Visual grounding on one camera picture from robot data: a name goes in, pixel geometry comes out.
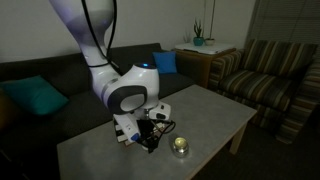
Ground grey coffee table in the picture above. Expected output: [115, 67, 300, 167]
[57, 85, 256, 180]

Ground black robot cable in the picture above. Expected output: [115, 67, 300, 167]
[80, 0, 177, 149]

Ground white board on cabinet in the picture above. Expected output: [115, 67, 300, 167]
[175, 43, 234, 55]

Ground striped armchair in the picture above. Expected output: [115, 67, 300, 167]
[208, 39, 320, 144]

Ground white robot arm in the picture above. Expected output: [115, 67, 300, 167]
[49, 0, 159, 152]

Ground small white plant pot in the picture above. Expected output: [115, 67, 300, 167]
[205, 38, 215, 46]

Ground wooden side cabinet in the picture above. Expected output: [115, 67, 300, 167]
[175, 48, 235, 88]

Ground silver candle container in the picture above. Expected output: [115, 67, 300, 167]
[173, 137, 189, 158]

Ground bottom red book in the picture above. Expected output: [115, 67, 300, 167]
[124, 140, 136, 146]

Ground window blinds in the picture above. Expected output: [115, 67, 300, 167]
[247, 0, 320, 44]

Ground teal plant pot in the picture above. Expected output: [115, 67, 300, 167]
[193, 37, 204, 46]

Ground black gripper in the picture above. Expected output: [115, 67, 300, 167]
[137, 120, 159, 153]

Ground dark grey sofa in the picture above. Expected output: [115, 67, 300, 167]
[0, 42, 197, 180]

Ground teal cushion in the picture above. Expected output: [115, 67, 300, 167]
[1, 76, 68, 116]

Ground blue cushion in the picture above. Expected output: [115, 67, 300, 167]
[153, 51, 177, 74]

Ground middle black book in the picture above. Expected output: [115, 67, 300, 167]
[116, 130, 127, 142]

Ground top black orange-spined book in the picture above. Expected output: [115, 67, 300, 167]
[113, 117, 122, 131]

